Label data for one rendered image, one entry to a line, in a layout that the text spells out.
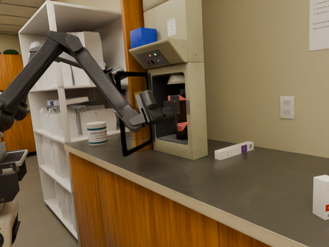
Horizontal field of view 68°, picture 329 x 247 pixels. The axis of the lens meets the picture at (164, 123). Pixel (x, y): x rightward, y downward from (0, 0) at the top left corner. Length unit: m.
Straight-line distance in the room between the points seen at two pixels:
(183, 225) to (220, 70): 0.98
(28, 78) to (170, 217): 0.75
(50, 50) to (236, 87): 1.01
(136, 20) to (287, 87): 0.88
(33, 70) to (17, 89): 0.09
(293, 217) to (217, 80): 1.04
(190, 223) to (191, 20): 0.87
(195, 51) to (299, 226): 0.83
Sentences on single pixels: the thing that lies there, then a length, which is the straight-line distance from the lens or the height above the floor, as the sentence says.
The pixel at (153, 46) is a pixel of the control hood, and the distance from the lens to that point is 1.20.
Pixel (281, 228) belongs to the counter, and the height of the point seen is 0.94.
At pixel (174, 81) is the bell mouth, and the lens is 1.27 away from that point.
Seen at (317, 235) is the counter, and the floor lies 0.94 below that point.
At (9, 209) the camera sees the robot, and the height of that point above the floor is 0.80.
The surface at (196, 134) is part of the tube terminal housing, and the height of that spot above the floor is 1.06.
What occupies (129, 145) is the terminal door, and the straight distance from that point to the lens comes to 1.21.
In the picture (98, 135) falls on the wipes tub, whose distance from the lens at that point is 1.72.
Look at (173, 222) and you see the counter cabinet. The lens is 1.03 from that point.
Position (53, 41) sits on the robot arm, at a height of 1.50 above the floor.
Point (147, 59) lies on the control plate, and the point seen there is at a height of 1.45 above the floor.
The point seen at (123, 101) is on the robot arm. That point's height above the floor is 1.26.
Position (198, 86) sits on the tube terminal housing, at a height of 1.30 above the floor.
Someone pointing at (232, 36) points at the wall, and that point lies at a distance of 1.56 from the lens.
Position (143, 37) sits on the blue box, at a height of 1.55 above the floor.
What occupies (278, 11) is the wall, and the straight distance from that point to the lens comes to 1.44.
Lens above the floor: 1.31
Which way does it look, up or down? 9 degrees down
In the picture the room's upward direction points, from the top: 4 degrees counter-clockwise
